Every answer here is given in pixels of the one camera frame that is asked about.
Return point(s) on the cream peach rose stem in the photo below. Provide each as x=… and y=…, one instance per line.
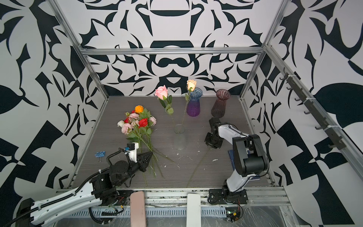
x=191, y=86

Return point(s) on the blue book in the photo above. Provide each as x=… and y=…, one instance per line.
x=231, y=156

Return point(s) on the pink pad on rail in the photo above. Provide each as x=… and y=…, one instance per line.
x=138, y=209

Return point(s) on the white pad on rail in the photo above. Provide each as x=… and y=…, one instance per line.
x=193, y=210

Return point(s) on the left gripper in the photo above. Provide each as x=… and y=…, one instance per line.
x=141, y=164

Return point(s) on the pink rose stem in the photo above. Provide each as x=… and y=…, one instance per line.
x=166, y=101

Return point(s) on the red rose stem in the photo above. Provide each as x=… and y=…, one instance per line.
x=144, y=126

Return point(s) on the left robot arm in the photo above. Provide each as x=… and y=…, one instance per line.
x=98, y=189

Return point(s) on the small circuit board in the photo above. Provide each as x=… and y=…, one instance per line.
x=234, y=215

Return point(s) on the black wall hook rack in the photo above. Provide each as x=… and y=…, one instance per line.
x=316, y=110

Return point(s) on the clear glass vase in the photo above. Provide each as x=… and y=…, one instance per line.
x=180, y=140

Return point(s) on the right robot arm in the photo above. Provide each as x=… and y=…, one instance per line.
x=249, y=157

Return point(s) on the blue rose stem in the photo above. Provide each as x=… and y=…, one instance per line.
x=198, y=165

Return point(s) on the blue purple glass vase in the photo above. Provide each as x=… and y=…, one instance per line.
x=193, y=107

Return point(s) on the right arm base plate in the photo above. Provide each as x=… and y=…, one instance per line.
x=221, y=196

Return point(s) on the pink spray roses bunch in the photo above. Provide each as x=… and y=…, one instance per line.
x=129, y=127

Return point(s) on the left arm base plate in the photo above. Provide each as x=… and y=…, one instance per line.
x=118, y=197

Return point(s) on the dark pink glass vase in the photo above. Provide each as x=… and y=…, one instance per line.
x=219, y=108

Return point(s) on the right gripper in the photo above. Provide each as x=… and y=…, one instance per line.
x=208, y=141

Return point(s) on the orange rose stem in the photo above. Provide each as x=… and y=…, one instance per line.
x=139, y=109

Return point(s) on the blue binder clip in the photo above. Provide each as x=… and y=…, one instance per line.
x=99, y=155

